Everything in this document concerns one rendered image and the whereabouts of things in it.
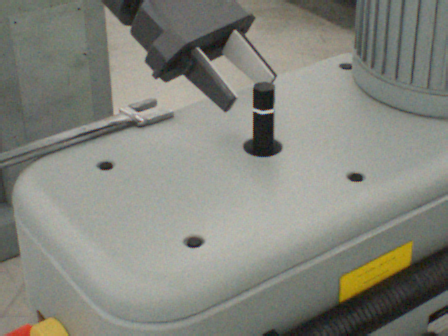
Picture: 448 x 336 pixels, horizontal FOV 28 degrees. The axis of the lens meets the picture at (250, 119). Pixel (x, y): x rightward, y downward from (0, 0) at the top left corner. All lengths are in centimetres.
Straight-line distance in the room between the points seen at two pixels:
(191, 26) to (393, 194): 24
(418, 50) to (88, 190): 34
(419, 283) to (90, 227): 30
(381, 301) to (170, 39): 30
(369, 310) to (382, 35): 28
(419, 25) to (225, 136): 22
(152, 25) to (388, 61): 25
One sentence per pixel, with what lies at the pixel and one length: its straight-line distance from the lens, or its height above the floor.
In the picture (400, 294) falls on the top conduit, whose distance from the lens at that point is 81.
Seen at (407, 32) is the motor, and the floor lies 197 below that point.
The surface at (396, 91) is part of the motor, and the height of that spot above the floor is 191.
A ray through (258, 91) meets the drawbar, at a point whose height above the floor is 195.
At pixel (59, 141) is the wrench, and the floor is 190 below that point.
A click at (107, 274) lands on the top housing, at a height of 189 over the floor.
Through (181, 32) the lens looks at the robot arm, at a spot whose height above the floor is 200.
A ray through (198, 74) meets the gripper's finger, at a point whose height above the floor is 196.
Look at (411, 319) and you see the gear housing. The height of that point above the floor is 171.
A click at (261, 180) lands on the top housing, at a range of 78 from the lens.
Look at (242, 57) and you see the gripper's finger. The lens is 84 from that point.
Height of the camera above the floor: 231
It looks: 29 degrees down
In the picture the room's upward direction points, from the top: straight up
